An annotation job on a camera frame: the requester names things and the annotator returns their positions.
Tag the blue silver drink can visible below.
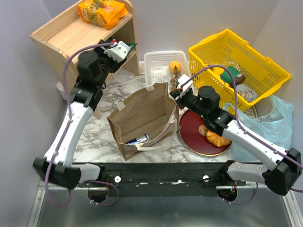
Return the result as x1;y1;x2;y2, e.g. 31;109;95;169
126;133;150;145

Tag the red round plate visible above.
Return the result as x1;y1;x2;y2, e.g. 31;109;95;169
179;110;231;157

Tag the white cartoon packet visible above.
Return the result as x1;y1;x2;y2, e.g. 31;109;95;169
236;84;258;103

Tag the brown paper bag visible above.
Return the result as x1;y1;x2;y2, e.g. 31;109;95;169
107;83;180;160

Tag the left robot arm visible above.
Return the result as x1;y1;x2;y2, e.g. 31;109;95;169
33;41;130;190

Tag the orange fruit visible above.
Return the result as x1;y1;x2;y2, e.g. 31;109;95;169
169;61;182;73

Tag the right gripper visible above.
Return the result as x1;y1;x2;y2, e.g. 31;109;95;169
169;87;207;119

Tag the green snack packet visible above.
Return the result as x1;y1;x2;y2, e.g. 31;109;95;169
126;43;137;52

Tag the light blue plastic bag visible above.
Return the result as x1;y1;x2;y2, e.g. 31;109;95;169
237;95;294;150

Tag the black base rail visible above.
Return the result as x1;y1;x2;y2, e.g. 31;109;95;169
79;161;246;201

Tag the green box in basket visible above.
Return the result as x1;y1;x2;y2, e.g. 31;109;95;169
220;66;241;84

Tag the white plastic basket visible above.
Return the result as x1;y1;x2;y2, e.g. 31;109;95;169
144;51;191;92

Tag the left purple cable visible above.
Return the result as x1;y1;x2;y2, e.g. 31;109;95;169
44;42;116;208

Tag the orange snack packet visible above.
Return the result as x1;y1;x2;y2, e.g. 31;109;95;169
78;0;128;30

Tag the wooden shelf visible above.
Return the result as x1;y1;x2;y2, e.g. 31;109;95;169
29;0;140;119

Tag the glazed ring doughnut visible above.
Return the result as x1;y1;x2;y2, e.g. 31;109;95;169
206;130;231;147

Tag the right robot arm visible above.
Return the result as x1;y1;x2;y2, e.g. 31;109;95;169
170;86;303;196

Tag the brown longan fruit bunch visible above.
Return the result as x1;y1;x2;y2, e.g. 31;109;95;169
170;72;181;91

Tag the yellow shopping basket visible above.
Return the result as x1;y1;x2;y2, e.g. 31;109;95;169
188;29;291;112

